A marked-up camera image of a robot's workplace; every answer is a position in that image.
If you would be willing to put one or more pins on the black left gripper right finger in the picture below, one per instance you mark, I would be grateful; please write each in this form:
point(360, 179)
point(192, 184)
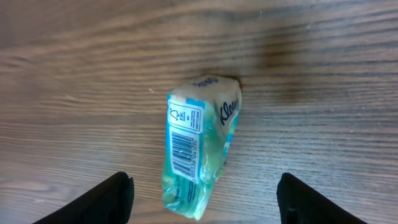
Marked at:
point(300, 204)

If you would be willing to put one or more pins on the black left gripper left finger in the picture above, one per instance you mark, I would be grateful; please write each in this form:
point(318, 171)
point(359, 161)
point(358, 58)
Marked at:
point(109, 202)

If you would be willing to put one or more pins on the teal Kleenex tissue pack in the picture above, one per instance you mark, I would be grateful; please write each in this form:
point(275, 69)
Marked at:
point(202, 116)

